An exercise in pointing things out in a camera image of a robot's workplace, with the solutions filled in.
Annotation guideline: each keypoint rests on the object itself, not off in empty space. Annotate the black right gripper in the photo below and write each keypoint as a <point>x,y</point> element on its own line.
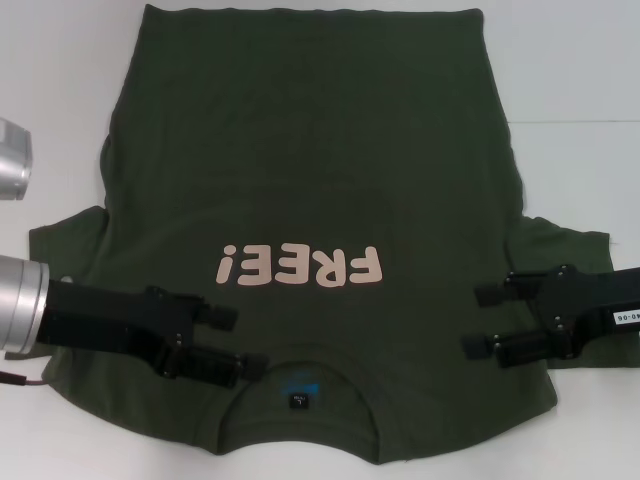
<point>590,310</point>

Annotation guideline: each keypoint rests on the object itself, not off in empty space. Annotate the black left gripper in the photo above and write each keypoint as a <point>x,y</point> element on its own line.
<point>110,320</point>

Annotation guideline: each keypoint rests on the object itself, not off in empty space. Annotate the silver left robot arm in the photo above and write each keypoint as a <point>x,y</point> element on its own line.
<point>20,300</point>

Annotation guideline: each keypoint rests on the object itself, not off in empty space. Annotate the dark green FREE t-shirt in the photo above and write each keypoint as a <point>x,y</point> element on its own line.
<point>310,165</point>

